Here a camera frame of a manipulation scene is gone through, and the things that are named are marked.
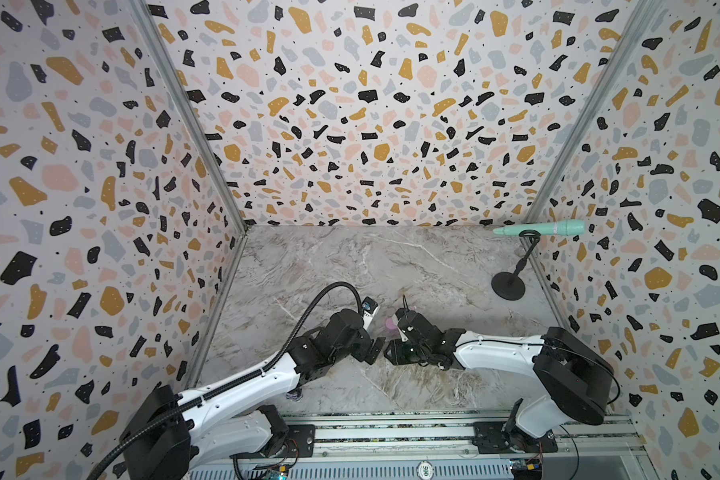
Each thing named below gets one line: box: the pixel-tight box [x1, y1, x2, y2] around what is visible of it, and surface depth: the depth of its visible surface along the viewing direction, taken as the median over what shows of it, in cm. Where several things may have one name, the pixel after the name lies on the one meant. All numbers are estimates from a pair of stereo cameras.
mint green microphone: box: [493, 220, 585, 236], surface depth 81 cm
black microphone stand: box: [491, 229, 541, 301], surface depth 106 cm
